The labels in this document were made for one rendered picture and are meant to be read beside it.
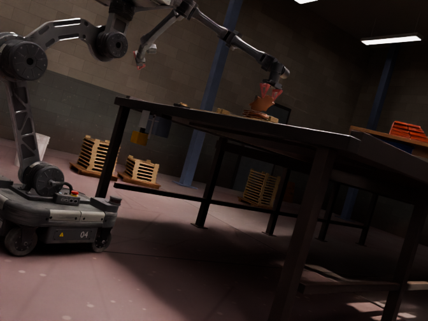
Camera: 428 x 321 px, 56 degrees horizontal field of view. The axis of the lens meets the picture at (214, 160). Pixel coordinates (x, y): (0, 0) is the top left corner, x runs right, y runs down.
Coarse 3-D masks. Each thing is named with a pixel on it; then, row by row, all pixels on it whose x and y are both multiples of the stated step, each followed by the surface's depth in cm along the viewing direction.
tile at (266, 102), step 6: (258, 96) 218; (264, 96) 218; (270, 96) 218; (252, 102) 222; (258, 102) 221; (264, 102) 222; (270, 102) 222; (252, 108) 225; (258, 108) 226; (264, 108) 226
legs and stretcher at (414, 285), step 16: (416, 208) 234; (416, 224) 232; (416, 240) 232; (400, 256) 235; (400, 272) 233; (304, 288) 173; (320, 288) 180; (336, 288) 189; (352, 288) 198; (368, 288) 209; (384, 288) 220; (400, 288) 232; (416, 288) 248; (400, 304) 235; (384, 320) 235
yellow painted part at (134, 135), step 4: (144, 128) 278; (132, 132) 279; (136, 132) 275; (140, 132) 274; (144, 132) 279; (132, 136) 278; (136, 136) 274; (140, 136) 274; (144, 136) 276; (132, 140) 277; (136, 140) 273; (140, 140) 275; (144, 140) 276; (140, 144) 275; (144, 144) 277
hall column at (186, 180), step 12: (240, 0) 688; (228, 12) 691; (228, 24) 684; (228, 48) 692; (216, 60) 690; (216, 72) 687; (216, 84) 691; (204, 96) 695; (204, 108) 687; (204, 132) 696; (192, 144) 693; (192, 156) 691; (192, 168) 695; (180, 180) 700
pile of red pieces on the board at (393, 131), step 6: (396, 126) 235; (402, 126) 234; (408, 126) 235; (414, 126) 233; (390, 132) 234; (396, 132) 234; (402, 132) 233; (408, 132) 232; (414, 132) 233; (420, 132) 232; (408, 138) 231; (414, 138) 230; (420, 138) 230; (426, 138) 229
